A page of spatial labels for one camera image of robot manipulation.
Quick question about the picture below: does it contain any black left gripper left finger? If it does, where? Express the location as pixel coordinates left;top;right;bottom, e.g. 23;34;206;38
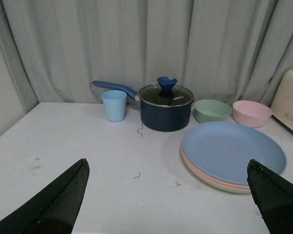
0;159;90;234

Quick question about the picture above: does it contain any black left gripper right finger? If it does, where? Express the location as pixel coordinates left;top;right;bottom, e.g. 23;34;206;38
247;159;293;234

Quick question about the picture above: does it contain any pink plate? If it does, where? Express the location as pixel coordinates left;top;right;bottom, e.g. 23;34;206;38
180;145;251;191

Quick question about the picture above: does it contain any blue plate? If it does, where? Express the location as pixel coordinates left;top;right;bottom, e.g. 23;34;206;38
182;122;287;186

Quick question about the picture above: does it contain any beige plate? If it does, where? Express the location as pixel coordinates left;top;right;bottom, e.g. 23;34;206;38
181;152;252;195

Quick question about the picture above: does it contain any pink bowl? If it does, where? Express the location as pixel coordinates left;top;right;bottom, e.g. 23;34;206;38
232;100;272;128

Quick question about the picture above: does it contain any cream toaster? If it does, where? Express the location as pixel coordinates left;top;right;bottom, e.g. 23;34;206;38
271;69;293;131

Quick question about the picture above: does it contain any green bowl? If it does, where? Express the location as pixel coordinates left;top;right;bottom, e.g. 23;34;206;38
194;99;231;123

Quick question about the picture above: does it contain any light blue cup left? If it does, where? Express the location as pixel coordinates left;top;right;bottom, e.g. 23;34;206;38
102;90;127;122

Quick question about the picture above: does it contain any dark blue saucepan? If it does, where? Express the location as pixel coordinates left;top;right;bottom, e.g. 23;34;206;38
92;80;192;132

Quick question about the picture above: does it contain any glass pot lid blue knob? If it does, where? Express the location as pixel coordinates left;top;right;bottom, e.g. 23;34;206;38
139;77;194;108

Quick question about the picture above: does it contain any grey curtain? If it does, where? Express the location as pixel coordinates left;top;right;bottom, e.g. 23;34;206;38
0;0;293;146

